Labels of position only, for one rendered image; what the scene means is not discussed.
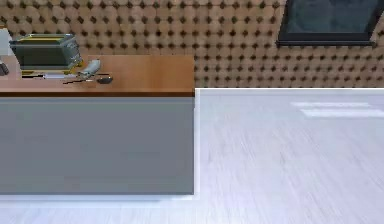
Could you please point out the black framed window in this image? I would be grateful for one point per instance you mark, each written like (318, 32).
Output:
(330, 18)

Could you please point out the white kitchen appliance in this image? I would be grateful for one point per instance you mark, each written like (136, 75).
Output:
(3, 50)

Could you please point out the grey-green toaster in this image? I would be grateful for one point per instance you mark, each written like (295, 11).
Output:
(46, 53)

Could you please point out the grey counter with wooden top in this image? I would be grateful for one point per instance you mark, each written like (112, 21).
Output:
(100, 143)

